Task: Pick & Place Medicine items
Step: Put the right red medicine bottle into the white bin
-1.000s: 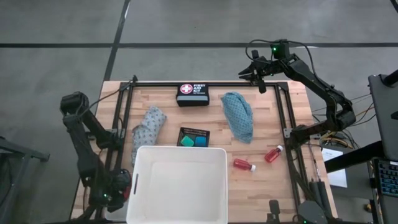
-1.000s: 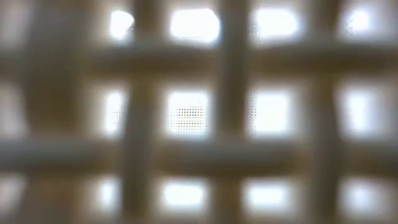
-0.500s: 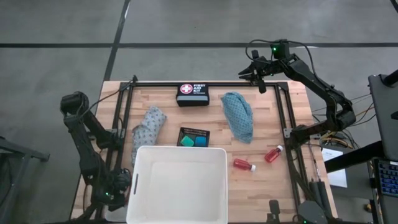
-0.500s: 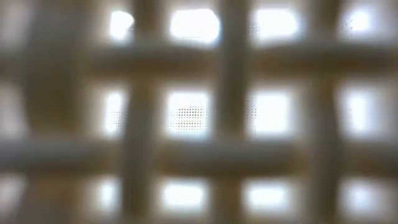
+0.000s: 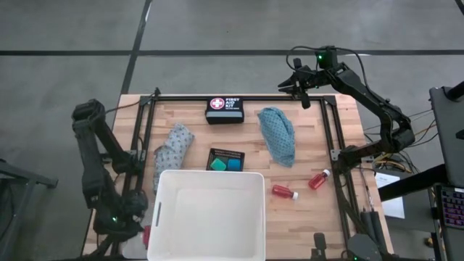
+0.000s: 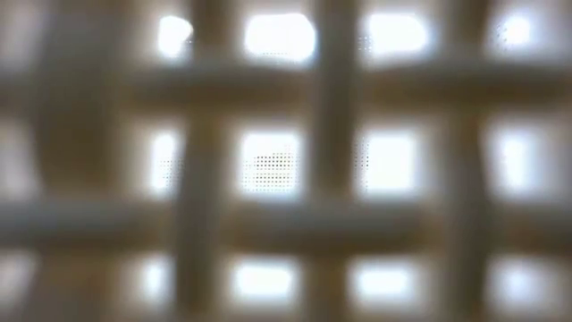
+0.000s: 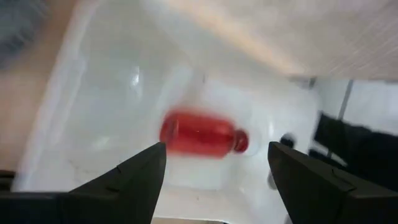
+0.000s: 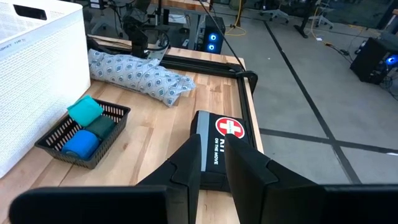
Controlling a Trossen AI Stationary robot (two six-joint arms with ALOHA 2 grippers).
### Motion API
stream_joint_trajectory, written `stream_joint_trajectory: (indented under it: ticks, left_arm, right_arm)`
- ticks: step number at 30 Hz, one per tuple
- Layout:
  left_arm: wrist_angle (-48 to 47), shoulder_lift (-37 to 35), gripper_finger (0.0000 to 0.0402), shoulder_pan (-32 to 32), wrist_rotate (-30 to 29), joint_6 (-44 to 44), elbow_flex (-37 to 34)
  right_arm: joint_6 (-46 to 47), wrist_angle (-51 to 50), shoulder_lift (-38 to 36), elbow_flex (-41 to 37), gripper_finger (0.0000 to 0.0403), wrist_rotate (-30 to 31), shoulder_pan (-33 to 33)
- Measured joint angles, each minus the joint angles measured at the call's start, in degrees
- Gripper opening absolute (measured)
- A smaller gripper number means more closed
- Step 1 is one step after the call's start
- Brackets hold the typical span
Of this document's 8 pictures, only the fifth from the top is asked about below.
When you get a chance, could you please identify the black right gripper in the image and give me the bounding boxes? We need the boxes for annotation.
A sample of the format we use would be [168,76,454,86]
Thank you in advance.
[278,57,329,109]

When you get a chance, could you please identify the blue patterned cloth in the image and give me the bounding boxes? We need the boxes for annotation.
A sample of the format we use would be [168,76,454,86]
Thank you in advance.
[257,107,297,168]

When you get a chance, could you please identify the grey patterned cloth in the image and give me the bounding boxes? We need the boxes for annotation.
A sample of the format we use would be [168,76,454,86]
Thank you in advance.
[152,123,196,193]

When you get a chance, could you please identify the green cube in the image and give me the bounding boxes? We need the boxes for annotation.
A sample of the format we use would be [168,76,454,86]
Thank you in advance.
[210,157,228,172]

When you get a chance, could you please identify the large white perforated bin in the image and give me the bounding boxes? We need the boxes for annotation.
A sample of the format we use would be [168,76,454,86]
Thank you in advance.
[146,169,268,261]

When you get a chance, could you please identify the black first aid kit pouch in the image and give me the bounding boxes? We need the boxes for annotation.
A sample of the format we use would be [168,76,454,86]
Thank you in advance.
[204,96,244,125]

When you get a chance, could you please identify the small black mesh basket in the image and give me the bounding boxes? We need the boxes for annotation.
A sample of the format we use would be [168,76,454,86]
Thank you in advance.
[205,147,246,172]

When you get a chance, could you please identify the grey metal stand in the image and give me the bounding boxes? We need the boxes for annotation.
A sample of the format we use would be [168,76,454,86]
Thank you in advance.
[0,158,59,261]

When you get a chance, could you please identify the black desk beam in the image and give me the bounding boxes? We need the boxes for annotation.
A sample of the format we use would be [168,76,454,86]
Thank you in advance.
[378,163,449,202]

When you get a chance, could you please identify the white paper sheet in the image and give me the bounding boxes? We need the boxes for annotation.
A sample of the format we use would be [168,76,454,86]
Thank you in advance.
[375,172,406,220]

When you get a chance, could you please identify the black cylinder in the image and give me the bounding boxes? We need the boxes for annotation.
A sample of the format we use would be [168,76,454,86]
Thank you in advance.
[360,212,374,251]
[371,210,387,251]

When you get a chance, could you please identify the dark grey monitor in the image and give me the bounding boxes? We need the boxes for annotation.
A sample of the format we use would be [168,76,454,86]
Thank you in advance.
[429,81,464,189]

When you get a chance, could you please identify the backlit black keyboard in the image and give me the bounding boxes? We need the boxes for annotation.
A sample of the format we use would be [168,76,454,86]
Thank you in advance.
[436,184,464,230]

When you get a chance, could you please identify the black aluminium table frame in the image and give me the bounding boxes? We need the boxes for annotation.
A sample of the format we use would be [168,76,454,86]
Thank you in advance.
[85,93,396,261]

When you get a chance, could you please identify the yellow cable bundle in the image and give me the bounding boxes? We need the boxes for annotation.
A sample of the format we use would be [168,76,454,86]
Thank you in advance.
[373,123,438,173]

